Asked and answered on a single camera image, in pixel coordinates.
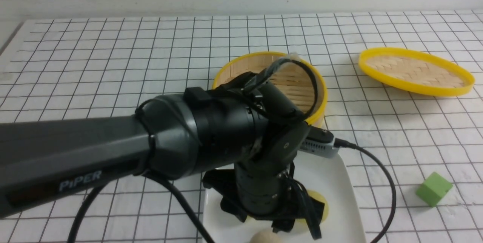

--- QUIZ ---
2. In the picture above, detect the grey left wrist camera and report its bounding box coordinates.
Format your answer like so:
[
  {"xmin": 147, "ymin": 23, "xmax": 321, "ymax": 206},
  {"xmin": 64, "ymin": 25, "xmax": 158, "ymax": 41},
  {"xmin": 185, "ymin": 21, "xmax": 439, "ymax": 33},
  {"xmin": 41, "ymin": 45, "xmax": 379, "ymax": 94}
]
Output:
[{"xmin": 298, "ymin": 126, "xmax": 339, "ymax": 158}]

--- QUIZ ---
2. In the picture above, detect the white steamed bun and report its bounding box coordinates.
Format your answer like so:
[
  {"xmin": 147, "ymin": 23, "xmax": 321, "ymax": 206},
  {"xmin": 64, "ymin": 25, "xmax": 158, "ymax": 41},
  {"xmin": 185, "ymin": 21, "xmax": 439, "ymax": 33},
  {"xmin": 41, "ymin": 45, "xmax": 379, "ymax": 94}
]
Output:
[{"xmin": 249, "ymin": 230, "xmax": 283, "ymax": 243}]

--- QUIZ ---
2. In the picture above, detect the yellow bamboo steamer lid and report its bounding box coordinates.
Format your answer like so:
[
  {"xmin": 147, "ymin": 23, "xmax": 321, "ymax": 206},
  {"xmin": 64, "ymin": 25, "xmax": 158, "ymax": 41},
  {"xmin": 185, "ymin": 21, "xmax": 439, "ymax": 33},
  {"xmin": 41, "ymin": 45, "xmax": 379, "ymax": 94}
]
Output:
[{"xmin": 358, "ymin": 47, "xmax": 475, "ymax": 97}]

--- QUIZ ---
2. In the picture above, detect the yellow bamboo steamer basket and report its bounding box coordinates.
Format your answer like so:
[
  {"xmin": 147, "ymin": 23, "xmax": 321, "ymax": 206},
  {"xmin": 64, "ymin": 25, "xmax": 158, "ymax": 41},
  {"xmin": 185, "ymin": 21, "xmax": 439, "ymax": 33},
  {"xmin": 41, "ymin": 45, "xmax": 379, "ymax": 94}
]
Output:
[{"xmin": 212, "ymin": 51, "xmax": 328, "ymax": 128}]

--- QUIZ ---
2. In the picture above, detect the green foam cube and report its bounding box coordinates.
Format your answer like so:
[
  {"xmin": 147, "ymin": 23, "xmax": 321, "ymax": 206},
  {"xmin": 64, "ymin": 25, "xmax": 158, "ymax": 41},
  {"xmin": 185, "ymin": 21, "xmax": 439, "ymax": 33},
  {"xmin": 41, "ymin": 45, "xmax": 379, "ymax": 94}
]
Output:
[{"xmin": 415, "ymin": 172, "xmax": 453, "ymax": 208}]

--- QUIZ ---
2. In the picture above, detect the yellow steamed bun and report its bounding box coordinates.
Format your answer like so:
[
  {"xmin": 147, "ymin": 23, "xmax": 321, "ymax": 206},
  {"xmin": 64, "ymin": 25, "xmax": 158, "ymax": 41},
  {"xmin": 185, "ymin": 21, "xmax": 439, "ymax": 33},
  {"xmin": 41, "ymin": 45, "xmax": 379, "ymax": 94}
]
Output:
[{"xmin": 295, "ymin": 189, "xmax": 329, "ymax": 226}]

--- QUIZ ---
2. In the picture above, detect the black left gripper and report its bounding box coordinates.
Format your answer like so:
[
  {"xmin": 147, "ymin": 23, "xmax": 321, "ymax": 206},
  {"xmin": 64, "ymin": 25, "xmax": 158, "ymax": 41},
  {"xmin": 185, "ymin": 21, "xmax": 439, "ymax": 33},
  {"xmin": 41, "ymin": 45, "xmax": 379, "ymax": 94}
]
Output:
[{"xmin": 202, "ymin": 162, "xmax": 322, "ymax": 240}]

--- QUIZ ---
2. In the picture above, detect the white square plate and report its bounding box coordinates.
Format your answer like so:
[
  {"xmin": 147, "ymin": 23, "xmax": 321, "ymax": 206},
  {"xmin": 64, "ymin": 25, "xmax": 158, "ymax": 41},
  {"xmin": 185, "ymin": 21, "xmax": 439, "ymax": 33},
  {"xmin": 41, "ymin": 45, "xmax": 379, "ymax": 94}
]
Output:
[{"xmin": 203, "ymin": 152, "xmax": 367, "ymax": 243}]

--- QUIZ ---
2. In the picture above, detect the white grid tablecloth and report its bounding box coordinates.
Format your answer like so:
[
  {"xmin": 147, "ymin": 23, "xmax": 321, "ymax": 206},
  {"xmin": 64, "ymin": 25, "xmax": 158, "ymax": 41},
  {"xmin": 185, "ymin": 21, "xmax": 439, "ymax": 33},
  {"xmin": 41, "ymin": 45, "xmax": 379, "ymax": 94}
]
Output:
[{"xmin": 1, "ymin": 10, "xmax": 482, "ymax": 243}]

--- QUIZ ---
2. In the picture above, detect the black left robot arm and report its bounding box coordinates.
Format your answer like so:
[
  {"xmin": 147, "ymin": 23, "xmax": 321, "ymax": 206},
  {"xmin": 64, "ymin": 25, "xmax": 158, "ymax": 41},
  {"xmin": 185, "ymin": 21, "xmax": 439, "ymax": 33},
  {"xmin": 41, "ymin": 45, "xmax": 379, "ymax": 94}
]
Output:
[{"xmin": 1, "ymin": 72, "xmax": 324, "ymax": 243}]

